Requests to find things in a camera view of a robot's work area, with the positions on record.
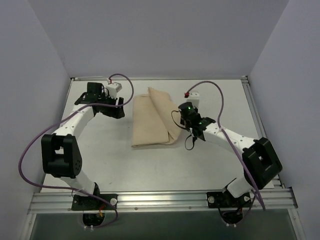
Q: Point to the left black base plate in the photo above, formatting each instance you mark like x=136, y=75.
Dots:
x=87, y=203

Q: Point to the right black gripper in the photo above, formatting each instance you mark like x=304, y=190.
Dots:
x=191, y=124

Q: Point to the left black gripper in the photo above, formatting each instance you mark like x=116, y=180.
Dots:
x=114, y=110

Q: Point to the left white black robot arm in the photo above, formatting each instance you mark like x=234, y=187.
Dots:
x=61, y=156

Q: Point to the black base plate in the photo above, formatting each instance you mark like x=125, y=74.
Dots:
x=219, y=199
x=87, y=203

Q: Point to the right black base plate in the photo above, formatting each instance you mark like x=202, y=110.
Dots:
x=219, y=199

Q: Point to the back aluminium rail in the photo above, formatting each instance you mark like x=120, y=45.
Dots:
x=156, y=78

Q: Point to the beige surgical wrap cloth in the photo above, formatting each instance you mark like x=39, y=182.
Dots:
x=155, y=117

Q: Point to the right aluminium side rail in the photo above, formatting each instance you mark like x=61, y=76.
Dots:
x=253, y=108

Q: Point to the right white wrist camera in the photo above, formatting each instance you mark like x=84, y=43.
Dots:
x=193, y=97

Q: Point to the front aluminium rail frame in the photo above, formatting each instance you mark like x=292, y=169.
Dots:
x=154, y=201

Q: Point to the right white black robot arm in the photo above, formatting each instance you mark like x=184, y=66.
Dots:
x=258, y=157

